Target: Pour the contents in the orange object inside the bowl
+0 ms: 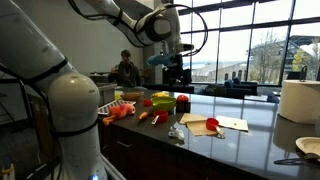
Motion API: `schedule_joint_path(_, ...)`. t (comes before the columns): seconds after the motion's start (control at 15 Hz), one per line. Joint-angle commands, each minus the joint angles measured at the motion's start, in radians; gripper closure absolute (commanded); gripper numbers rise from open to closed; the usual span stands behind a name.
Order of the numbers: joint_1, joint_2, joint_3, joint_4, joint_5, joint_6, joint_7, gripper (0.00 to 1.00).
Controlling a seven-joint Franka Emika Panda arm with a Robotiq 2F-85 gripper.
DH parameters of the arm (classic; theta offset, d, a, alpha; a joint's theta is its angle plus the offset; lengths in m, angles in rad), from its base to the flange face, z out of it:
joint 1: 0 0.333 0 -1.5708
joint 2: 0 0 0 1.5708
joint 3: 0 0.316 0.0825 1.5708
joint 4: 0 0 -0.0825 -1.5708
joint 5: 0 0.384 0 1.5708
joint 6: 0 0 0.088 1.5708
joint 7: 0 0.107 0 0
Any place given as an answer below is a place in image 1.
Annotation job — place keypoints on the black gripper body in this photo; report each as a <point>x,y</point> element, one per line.
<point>175,72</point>

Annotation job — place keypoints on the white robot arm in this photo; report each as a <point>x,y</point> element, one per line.
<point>73,98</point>

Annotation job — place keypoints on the green plastic bowl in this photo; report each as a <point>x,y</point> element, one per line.
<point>163,103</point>

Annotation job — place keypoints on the yellow banana toy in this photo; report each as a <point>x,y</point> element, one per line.
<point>160,94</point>

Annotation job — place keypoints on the red tomato toy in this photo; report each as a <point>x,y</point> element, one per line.
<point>182,98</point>

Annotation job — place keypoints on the dark square box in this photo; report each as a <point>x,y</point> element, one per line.
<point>183,107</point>

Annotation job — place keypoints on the small red cup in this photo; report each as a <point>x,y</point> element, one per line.
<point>147,102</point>

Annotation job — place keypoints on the seated man dark hoodie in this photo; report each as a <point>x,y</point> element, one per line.
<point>125,74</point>

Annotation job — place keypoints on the wicker basket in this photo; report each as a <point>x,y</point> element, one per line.
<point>131,96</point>

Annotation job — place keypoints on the toy carrot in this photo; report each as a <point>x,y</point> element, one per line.
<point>143,116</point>

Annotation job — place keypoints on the yellow container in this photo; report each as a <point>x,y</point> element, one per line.
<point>117,94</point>

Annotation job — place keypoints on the dark blue sofa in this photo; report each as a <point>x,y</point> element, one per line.
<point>230,89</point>

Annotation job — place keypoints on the red measuring cup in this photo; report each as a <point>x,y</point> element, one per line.
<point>213,125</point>

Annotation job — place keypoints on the pink orange plush toy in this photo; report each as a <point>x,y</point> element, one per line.
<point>118,112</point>

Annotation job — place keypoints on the grey storage bin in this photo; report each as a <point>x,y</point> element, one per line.
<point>106,92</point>

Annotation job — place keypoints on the white perforated tray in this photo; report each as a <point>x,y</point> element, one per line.
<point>104,110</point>

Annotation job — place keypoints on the white paper towel roll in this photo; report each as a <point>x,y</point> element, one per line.
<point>300,101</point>

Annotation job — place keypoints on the white plate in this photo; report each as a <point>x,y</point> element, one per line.
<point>309,145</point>

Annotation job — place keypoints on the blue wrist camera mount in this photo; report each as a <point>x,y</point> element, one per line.
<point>166,60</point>

